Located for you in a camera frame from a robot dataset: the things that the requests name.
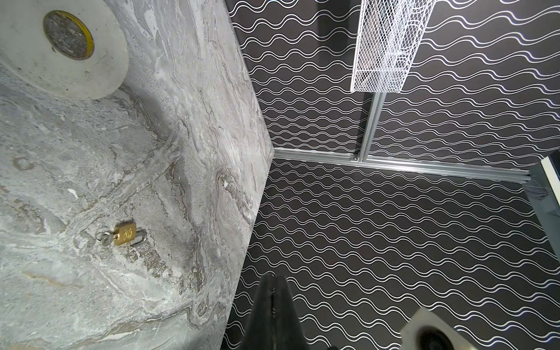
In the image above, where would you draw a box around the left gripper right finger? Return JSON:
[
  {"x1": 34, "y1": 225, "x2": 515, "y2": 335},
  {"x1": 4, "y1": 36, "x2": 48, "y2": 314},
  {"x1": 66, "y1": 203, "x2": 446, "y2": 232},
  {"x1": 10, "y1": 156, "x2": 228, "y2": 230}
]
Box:
[{"x1": 273, "y1": 276, "x2": 309, "y2": 350}]

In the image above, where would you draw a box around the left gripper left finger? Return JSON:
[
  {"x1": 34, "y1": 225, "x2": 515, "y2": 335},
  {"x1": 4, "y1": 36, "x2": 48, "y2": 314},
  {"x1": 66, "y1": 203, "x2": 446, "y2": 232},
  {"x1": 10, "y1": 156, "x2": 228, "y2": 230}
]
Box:
[{"x1": 239, "y1": 274, "x2": 274, "y2": 349}]

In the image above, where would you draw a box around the brass padlock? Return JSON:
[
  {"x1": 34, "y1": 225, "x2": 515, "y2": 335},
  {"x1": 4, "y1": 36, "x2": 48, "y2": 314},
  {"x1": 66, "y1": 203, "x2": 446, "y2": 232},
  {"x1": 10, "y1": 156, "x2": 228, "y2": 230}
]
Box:
[{"x1": 113, "y1": 223, "x2": 147, "y2": 246}]

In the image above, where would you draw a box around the small key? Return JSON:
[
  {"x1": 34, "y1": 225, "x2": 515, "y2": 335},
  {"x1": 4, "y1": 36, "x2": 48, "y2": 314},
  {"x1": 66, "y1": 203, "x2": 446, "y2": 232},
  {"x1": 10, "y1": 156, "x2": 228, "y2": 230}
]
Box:
[{"x1": 96, "y1": 231, "x2": 115, "y2": 246}]

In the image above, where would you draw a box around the white tape roll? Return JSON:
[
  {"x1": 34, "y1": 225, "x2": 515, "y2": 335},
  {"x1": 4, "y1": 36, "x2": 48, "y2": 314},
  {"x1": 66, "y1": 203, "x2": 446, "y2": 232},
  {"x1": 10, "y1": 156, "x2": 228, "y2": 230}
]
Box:
[{"x1": 1, "y1": 0, "x2": 129, "y2": 100}]

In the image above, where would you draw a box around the white mesh wall basket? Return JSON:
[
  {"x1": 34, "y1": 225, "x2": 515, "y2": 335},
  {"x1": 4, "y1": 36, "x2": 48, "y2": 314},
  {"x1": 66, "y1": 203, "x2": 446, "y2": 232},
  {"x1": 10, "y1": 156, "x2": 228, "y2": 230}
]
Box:
[{"x1": 350, "y1": 0, "x2": 435, "y2": 93}]

